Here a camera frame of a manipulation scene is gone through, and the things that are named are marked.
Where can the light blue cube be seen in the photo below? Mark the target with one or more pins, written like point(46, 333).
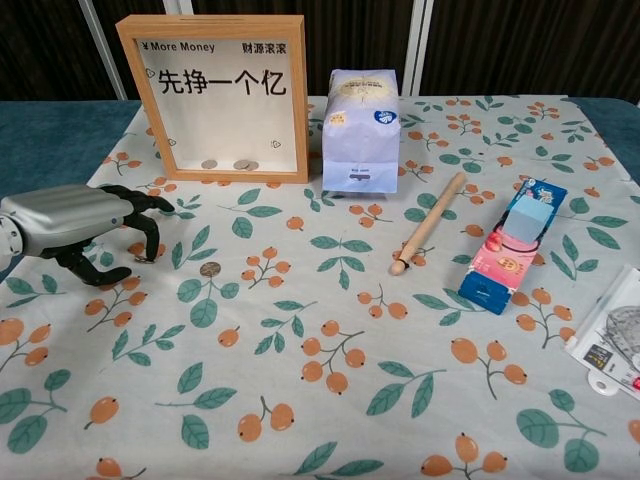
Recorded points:
point(527, 220)

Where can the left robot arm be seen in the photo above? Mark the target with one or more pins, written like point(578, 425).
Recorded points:
point(7, 240)

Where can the dark pleated curtain panel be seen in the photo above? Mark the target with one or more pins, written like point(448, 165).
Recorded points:
point(350, 35)
point(530, 45)
point(40, 45)

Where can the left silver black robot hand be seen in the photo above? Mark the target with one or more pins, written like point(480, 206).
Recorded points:
point(65, 217)

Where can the floral leaf berry tablecloth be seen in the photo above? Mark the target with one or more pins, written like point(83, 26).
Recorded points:
point(320, 350)

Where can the blue and pink carton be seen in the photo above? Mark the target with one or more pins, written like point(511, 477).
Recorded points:
point(495, 275)

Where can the black elastic band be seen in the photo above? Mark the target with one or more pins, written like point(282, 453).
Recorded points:
point(520, 246)

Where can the lavender paper food bag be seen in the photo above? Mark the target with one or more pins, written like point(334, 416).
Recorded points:
point(360, 135)

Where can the wooden frame money box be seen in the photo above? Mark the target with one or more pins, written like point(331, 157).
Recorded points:
point(225, 125)

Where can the thick white frame post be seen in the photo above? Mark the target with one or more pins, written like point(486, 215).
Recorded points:
point(102, 50)
point(417, 45)

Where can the clear plastic scourer packet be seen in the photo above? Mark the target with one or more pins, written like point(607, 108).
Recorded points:
point(612, 330)

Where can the wooden stick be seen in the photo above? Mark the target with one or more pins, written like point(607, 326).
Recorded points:
point(432, 222)

